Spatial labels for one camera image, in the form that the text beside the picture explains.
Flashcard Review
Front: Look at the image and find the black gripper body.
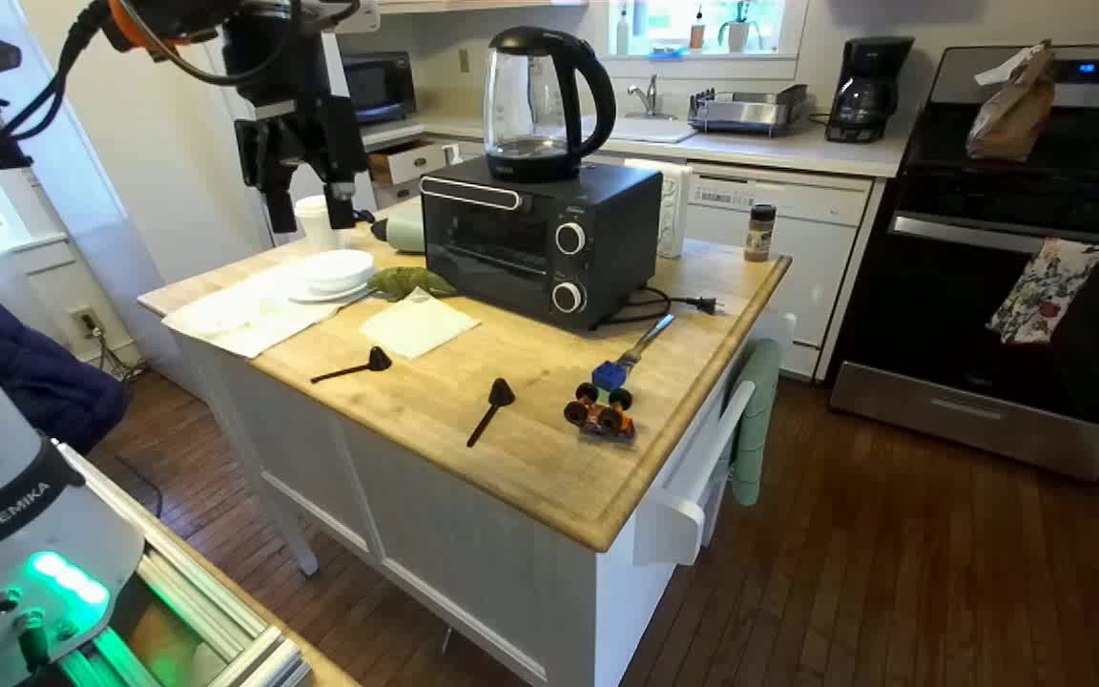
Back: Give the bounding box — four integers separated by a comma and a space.
236, 102, 370, 200

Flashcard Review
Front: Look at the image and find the black spatula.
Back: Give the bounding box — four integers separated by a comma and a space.
309, 345, 398, 390

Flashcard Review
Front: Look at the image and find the pale green plastic cup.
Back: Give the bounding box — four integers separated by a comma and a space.
375, 195, 426, 257

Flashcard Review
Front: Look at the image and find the white bowl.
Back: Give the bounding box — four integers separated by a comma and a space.
293, 247, 377, 292

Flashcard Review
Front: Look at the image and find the white round plate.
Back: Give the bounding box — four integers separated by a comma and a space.
282, 266, 377, 306

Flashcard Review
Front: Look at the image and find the black microwave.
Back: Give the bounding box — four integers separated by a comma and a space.
340, 51, 418, 129

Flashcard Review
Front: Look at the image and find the white cloth placemat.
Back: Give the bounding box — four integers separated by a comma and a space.
159, 260, 352, 362

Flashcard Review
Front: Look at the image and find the white paper napkin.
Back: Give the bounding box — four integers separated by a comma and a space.
353, 285, 482, 362

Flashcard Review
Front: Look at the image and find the black toaster oven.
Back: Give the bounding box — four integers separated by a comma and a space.
417, 154, 664, 336

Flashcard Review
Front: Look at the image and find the glass electric kettle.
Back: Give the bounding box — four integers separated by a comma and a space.
482, 23, 619, 182

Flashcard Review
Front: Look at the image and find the black plastic ladle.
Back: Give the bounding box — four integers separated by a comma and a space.
460, 373, 517, 452

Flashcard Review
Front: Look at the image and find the dark blue cloth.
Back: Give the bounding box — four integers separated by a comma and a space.
0, 264, 133, 457

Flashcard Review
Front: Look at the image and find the white kitchen sink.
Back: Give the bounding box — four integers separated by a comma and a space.
604, 111, 697, 148

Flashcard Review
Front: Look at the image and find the chrome sink faucet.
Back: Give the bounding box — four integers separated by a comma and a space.
620, 74, 666, 124

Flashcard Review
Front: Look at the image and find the white soap bottle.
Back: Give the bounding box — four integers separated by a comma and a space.
609, 0, 638, 59

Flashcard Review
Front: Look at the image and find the orange black toy car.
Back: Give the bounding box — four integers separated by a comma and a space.
561, 380, 639, 443

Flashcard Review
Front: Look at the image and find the white framed window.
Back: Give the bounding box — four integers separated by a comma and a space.
604, 0, 812, 67

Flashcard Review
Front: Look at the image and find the white kitchen island cabinet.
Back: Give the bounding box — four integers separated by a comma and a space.
133, 227, 795, 687

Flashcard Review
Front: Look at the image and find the grey dish rack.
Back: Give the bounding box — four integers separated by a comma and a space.
684, 79, 812, 143

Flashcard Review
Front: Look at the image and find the spice jar with black lid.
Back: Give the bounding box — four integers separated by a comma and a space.
740, 204, 782, 266

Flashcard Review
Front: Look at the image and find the white towel bar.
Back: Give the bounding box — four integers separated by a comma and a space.
632, 380, 759, 569

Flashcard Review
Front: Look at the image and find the pale green hanging towel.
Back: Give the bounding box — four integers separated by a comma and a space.
722, 336, 784, 511

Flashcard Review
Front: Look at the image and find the white dishwasher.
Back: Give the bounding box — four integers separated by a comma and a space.
680, 166, 890, 381

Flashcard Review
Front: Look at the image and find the black coffee maker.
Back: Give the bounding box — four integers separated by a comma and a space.
823, 35, 921, 147

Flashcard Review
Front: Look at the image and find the brown paper bag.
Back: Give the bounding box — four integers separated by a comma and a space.
960, 35, 1062, 166

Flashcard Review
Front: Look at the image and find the black steel kitchen stove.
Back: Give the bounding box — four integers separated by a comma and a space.
829, 41, 1099, 484

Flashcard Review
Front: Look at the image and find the floral dish towel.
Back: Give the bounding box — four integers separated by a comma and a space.
984, 238, 1099, 353

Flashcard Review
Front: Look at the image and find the white wall outlet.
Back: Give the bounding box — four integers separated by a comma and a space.
66, 302, 109, 348

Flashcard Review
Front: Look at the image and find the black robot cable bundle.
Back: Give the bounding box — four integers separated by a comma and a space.
0, 0, 115, 175

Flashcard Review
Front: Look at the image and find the black power cord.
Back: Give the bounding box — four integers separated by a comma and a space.
591, 282, 722, 332

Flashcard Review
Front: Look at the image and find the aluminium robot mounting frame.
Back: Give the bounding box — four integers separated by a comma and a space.
50, 436, 318, 687

